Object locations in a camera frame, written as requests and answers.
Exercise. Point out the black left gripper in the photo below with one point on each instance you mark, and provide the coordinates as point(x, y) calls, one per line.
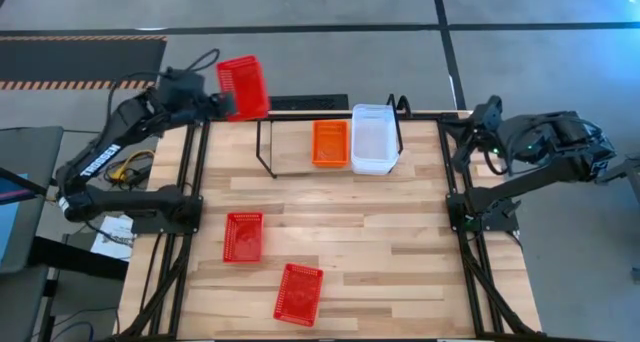
point(205, 109)

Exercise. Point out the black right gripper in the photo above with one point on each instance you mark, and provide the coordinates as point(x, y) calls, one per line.
point(487, 127)

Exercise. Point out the red plastic basket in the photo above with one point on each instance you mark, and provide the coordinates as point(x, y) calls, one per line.
point(243, 238)
point(298, 294)
point(245, 87)

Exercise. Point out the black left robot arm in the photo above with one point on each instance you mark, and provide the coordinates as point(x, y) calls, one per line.
point(95, 167)

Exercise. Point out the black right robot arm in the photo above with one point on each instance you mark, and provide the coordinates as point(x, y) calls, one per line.
point(550, 147)

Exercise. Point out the black floor vent grille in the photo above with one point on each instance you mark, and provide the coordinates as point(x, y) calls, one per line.
point(310, 103)

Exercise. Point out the black hazard-striped floor mat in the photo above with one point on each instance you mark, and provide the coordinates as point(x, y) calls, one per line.
point(75, 62)

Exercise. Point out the white printed paper sheet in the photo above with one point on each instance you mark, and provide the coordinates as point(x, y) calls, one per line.
point(112, 239)

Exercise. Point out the grey side table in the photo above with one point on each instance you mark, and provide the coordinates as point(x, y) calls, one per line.
point(35, 147)

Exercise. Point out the black aluminium table frame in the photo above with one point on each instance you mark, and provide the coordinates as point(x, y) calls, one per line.
point(295, 116)

